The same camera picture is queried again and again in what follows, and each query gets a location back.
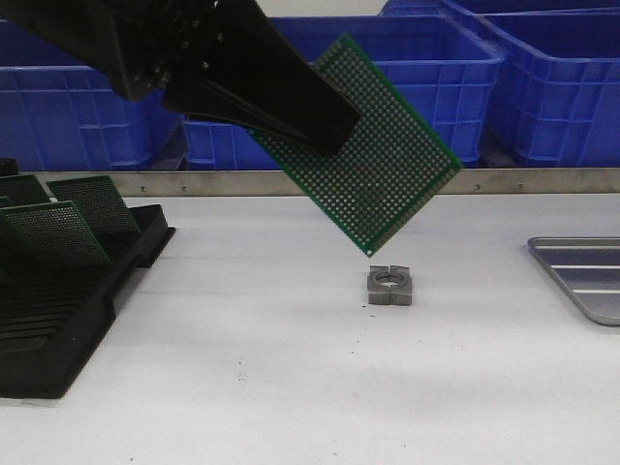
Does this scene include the black slotted board rack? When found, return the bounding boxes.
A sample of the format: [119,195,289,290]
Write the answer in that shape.
[0,157,177,400]

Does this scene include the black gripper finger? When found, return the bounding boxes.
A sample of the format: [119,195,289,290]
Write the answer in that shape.
[162,79,310,143]
[212,1,359,155]

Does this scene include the silver metal tray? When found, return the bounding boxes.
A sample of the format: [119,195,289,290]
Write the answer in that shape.
[528,236,619,326]

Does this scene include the blue plastic crate rear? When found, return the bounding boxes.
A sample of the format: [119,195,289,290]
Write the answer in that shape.
[379,0,619,16]

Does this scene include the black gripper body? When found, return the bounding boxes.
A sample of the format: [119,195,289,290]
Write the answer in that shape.
[1,0,270,101]

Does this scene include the blue plastic crate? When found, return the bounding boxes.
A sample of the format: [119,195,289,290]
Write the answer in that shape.
[379,0,619,16]
[182,15,506,171]
[1,21,180,171]
[479,13,619,168]

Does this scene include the green perforated circuit board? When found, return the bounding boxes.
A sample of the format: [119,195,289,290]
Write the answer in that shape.
[249,34,462,257]
[46,175,140,235]
[0,196,13,208]
[1,201,110,268]
[1,174,50,206]

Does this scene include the grey metal clamp block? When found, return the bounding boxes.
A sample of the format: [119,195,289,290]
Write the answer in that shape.
[366,265,414,306]

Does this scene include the metal table edge rail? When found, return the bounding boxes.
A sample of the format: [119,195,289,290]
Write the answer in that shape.
[33,167,620,198]

